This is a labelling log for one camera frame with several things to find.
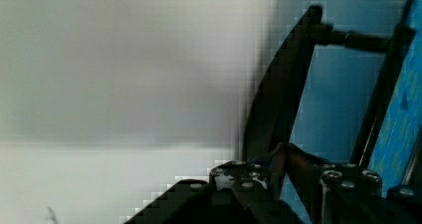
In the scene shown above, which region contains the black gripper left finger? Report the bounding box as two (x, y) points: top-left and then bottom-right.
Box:
(209, 143), (286, 199)

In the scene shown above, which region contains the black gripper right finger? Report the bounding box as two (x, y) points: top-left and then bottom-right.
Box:
(285, 143), (382, 224)

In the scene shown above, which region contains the toaster oven with glass door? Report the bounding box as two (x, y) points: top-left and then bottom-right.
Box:
(240, 0), (422, 224)

